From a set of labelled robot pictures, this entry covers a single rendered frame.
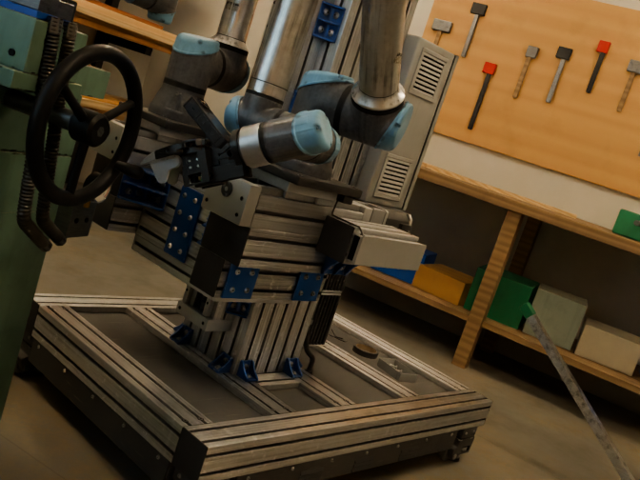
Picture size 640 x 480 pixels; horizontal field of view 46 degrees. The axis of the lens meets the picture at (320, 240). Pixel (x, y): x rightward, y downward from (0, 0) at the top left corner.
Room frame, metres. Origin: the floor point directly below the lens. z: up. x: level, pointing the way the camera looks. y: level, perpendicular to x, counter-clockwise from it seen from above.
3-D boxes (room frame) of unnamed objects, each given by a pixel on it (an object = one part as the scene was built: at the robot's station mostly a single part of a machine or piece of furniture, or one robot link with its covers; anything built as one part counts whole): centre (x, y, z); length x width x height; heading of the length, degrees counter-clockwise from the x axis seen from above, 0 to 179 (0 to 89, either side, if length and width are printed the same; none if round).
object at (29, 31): (1.33, 0.59, 0.91); 0.15 x 0.14 x 0.09; 163
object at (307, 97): (1.75, 0.09, 0.98); 0.13 x 0.12 x 0.14; 72
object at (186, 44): (2.07, 0.47, 0.98); 0.13 x 0.12 x 0.14; 154
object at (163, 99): (2.07, 0.48, 0.87); 0.15 x 0.15 x 0.10
